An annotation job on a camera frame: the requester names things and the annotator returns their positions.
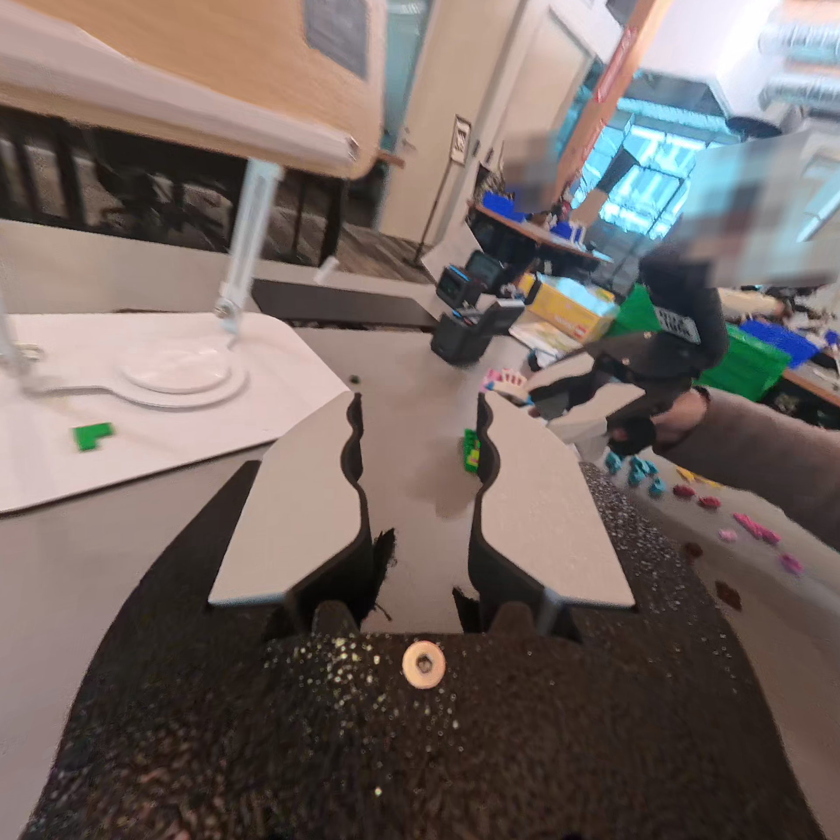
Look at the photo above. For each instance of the tag sign stand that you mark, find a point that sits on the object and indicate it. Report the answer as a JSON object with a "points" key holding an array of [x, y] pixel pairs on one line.
{"points": [[461, 139]]}

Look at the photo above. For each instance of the black battery charger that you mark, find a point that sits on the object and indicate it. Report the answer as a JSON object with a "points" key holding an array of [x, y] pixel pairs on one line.
{"points": [[489, 268], [456, 287]]}

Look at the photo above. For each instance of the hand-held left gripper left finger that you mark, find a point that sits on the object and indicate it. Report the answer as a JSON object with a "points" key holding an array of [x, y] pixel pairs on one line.
{"points": [[295, 512]]}

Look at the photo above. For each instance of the tan board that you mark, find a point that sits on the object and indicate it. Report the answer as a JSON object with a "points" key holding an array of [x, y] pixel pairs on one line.
{"points": [[229, 52]]}

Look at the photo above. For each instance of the yellow lego box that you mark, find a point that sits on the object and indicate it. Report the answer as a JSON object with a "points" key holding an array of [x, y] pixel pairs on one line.
{"points": [[564, 308]]}

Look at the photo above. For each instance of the lego instruction booklet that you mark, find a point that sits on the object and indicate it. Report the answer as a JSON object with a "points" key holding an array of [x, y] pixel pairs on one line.
{"points": [[544, 338]]}

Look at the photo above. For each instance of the wooden pillar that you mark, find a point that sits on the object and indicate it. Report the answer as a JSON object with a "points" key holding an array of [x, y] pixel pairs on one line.
{"points": [[607, 85]]}

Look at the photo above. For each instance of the bright pink lego cluster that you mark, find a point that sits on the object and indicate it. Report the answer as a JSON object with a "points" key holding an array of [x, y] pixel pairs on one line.
{"points": [[754, 526]]}

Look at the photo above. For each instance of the lego flower model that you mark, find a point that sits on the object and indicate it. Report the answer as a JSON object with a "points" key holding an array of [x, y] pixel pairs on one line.
{"points": [[471, 453]]}

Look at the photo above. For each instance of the pink lego flower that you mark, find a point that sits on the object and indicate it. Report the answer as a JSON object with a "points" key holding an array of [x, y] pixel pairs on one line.
{"points": [[505, 380]]}

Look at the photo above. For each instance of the cream door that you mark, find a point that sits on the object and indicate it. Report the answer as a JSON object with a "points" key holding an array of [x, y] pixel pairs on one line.
{"points": [[446, 98]]}

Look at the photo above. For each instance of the blue plastic bin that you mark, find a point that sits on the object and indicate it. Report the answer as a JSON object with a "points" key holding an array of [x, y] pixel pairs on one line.
{"points": [[499, 200], [563, 229], [778, 338]]}

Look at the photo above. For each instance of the person's right forearm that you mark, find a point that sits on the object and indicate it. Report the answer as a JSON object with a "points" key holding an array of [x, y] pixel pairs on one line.
{"points": [[754, 453]]}

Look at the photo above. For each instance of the small green lego piece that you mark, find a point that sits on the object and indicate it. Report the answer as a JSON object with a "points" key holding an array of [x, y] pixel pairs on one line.
{"points": [[92, 436]]}

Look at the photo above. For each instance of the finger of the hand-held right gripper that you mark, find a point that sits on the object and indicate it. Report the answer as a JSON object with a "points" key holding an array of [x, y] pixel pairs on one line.
{"points": [[558, 380], [604, 403]]}

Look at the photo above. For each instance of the bright pink lego piece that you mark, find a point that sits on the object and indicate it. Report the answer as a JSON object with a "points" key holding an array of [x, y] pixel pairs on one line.
{"points": [[791, 563]]}

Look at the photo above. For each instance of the person's right hand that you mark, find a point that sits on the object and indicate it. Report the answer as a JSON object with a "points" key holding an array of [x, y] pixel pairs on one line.
{"points": [[682, 417]]}

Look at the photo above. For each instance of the dark brown lego brick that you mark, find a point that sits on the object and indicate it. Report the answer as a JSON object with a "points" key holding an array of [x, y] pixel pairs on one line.
{"points": [[692, 550], [728, 594]]}

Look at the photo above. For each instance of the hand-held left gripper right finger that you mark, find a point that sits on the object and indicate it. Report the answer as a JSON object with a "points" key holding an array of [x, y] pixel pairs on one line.
{"points": [[551, 525]]}

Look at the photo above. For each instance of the wooden background table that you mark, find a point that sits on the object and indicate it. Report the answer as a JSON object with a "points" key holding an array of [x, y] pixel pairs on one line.
{"points": [[531, 231]]}

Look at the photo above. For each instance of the cluster of teal curved bricks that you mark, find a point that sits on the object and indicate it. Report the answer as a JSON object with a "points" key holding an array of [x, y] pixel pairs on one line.
{"points": [[633, 469]]}

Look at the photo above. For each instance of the stack of green plastic trays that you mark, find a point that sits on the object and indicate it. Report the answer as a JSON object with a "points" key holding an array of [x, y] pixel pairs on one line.
{"points": [[748, 367]]}

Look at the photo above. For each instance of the white desk stand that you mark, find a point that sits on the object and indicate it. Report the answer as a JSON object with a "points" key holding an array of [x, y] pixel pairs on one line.
{"points": [[197, 420]]}

